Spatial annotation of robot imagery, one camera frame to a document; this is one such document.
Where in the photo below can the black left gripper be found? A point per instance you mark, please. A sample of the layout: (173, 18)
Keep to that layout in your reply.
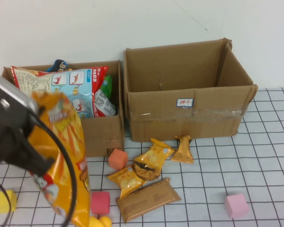
(7, 137)

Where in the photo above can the large orange chips bag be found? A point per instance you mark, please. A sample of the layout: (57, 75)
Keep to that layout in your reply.
(68, 132)

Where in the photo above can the dark gold brown snack packet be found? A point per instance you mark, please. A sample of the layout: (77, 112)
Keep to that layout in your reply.
(144, 174)

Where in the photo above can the white red QR snack bag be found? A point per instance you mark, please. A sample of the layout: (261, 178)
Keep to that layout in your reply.
(104, 104)

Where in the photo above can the dark blue snack bag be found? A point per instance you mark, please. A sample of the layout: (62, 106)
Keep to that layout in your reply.
(59, 65)

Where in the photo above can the green snack bag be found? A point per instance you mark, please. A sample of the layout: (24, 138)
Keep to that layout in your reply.
(107, 86)

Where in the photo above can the small gold wrapped snack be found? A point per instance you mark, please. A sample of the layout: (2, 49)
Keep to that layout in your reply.
(183, 151)

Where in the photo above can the yellow foam cube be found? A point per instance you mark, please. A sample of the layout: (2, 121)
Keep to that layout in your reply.
(5, 201)

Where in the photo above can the cardboard box with chips label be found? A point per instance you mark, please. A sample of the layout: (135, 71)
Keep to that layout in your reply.
(101, 132)

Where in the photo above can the red foam cube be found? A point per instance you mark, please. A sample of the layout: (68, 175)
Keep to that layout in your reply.
(100, 203)

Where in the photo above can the orange foam cube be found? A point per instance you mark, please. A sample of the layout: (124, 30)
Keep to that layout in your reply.
(118, 159)

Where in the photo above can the red blue shrimp chips bag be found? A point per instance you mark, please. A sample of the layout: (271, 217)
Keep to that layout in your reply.
(68, 82)

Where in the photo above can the yellow rubber toy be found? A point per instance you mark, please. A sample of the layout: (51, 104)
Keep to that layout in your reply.
(101, 222)

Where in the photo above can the small yellow biscuit packet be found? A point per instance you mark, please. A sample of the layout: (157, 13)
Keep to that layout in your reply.
(157, 152)
(127, 182)

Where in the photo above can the long brown biscuit package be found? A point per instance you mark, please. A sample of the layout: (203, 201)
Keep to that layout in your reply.
(146, 201)

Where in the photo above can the cardboard box with taped seam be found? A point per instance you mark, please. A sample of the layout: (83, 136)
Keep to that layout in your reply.
(156, 123)

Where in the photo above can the white label on taped box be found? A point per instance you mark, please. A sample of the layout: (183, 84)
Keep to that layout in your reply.
(185, 103)

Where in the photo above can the white grid tablecloth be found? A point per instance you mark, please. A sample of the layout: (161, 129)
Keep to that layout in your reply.
(227, 165)

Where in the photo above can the light pink foam cube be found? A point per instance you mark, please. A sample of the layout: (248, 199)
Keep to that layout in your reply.
(236, 206)

